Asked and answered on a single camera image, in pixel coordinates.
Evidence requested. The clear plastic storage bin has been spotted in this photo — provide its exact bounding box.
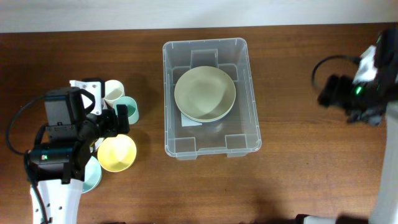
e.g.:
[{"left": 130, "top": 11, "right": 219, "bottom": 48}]
[{"left": 162, "top": 38, "right": 262, "bottom": 160}]

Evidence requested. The white small bowl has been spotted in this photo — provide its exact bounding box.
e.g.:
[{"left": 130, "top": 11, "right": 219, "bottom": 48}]
[{"left": 90, "top": 138, "right": 104, "bottom": 153}]

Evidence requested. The yellow small bowl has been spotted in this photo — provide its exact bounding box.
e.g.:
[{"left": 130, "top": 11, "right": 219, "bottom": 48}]
[{"left": 97, "top": 134, "right": 137, "bottom": 172}]

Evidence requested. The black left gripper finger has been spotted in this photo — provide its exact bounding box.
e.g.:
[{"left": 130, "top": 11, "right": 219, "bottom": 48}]
[
  {"left": 116, "top": 105, "right": 130, "bottom": 134},
  {"left": 82, "top": 77, "right": 105, "bottom": 96}
]

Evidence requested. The cream plate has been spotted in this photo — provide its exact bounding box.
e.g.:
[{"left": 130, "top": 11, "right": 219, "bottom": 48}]
[{"left": 174, "top": 66, "right": 236, "bottom": 123}]

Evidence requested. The cream cup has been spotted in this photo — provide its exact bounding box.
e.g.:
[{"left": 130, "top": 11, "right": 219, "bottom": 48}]
[{"left": 104, "top": 80, "right": 125, "bottom": 107}]

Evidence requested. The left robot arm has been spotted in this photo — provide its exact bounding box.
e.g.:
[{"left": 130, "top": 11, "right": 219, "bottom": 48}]
[{"left": 24, "top": 78, "right": 130, "bottom": 223}]

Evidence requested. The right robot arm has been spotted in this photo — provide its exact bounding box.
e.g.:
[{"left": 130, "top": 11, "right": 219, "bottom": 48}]
[{"left": 294, "top": 27, "right": 397, "bottom": 224}]

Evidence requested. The light blue small bowl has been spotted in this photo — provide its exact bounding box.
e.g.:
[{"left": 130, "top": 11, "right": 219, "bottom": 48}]
[{"left": 82, "top": 156, "right": 102, "bottom": 194}]

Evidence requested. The mint green cup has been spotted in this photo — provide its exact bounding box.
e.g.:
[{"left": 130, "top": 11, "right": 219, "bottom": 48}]
[{"left": 113, "top": 96, "right": 139, "bottom": 125}]

